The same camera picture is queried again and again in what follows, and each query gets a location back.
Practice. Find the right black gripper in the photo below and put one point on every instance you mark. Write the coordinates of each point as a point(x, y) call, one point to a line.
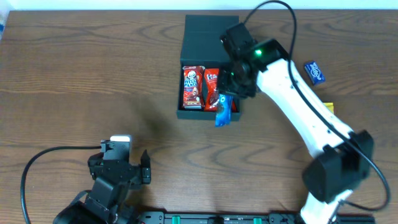
point(234, 86)

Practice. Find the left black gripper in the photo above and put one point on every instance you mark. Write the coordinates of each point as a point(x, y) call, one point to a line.
point(125, 171)

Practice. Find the red candy bag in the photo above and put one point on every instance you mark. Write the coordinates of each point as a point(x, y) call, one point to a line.
point(212, 97)

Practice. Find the blue Oreo cookie pack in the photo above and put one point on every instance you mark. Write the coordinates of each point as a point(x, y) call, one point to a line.
point(224, 110)

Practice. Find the Hello Panda biscuit box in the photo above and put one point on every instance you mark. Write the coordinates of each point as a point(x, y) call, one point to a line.
point(192, 87)

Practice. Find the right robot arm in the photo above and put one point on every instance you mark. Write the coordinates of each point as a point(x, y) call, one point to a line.
point(341, 157)

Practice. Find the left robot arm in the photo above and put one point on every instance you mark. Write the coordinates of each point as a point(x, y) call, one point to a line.
point(104, 203)

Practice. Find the dark green open box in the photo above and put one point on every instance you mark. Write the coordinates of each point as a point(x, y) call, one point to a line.
point(202, 46)

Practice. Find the blue Eclipse mint tin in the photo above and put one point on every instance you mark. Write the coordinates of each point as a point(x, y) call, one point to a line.
point(314, 73)

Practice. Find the yellow Julie's biscuit packet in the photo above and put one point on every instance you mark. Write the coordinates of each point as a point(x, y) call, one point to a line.
point(330, 106)

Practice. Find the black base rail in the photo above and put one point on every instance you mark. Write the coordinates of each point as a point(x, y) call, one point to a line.
point(196, 218)

